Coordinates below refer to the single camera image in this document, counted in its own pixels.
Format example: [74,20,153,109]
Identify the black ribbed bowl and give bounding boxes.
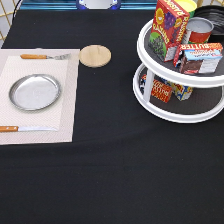
[194,5,224,35]

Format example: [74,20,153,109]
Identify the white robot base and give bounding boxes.
[76,0,121,9]

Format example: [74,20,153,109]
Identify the white two-tier lazy Susan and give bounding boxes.
[133,20,224,123]

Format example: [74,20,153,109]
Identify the round metal plate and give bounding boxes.
[9,74,61,111]

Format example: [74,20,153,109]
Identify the beige woven placemat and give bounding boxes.
[0,49,79,145]

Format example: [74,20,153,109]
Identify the red orange box lower shelf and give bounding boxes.
[140,73,174,104]

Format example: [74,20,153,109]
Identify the round wooden coaster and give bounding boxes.
[79,45,111,68]

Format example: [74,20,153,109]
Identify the small colourful carton lower shelf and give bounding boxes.
[161,79,193,101]

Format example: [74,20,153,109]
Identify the red raisins box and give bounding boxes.
[149,0,190,62]

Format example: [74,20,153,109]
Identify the red soup can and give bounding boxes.
[182,17,214,44]

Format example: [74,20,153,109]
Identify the green yellow cylindrical can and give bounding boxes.
[175,0,197,17]

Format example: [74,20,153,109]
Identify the wooden handled fork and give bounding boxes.
[20,54,71,60]

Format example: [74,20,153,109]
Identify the wooden handled knife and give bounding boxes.
[0,126,57,132]

